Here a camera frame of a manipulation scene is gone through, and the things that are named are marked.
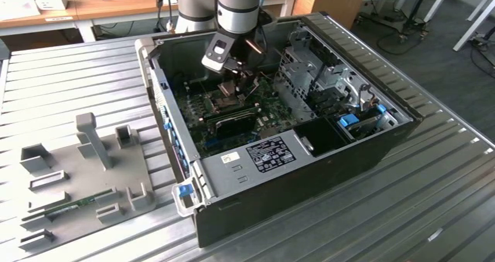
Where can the silver green CPU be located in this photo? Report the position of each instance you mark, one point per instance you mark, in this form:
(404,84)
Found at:
(227,88)

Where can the CPU socket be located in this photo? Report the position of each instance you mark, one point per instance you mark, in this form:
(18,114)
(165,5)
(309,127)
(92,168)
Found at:
(225,104)

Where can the wooden cabinet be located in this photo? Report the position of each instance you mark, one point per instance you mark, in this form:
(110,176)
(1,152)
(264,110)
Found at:
(336,1)

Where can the RAM slot white latches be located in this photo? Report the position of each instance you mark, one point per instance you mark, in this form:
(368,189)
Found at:
(232,111)
(232,115)

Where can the black grey PC case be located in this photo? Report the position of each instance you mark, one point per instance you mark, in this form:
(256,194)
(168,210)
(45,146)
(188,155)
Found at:
(277,204)

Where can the green RAM stick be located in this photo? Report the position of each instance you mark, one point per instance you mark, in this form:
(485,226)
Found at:
(70,206)

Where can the wooden top desk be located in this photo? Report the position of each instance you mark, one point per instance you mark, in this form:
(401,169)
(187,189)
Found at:
(57,14)
(116,4)

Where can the black graphics card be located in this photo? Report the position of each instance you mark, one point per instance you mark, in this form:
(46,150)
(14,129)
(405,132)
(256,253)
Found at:
(235,127)

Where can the white paper sheets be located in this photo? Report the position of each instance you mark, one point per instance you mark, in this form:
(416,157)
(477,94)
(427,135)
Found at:
(14,7)

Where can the white tape strip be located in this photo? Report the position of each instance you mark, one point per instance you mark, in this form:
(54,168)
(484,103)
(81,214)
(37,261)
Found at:
(435,234)

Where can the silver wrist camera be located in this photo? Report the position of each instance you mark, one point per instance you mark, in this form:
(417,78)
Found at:
(216,53)

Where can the RAM slot black latches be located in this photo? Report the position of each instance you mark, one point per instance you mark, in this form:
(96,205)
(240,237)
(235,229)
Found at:
(232,113)
(232,117)

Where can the grey parts rack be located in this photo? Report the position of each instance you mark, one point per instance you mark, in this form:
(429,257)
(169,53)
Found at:
(88,183)

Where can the black wheeled stand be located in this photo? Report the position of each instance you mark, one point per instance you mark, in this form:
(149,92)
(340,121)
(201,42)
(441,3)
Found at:
(413,18)

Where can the hard disk in blue carrier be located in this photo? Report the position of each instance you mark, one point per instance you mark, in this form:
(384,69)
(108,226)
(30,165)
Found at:
(348,120)

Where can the green motherboard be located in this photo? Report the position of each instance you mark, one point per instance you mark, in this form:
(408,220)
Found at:
(271,114)

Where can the silver perforated drive cage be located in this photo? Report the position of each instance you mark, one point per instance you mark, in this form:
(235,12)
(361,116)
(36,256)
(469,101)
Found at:
(295,79)

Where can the blue disk bay rail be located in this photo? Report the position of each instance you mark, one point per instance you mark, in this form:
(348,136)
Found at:
(381,109)

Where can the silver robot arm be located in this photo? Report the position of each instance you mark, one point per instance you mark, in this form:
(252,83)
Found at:
(235,12)

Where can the grey power supply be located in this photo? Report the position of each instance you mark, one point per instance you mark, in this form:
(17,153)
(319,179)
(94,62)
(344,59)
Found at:
(239,175)

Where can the blue case release latch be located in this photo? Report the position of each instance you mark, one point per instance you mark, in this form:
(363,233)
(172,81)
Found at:
(183,190)

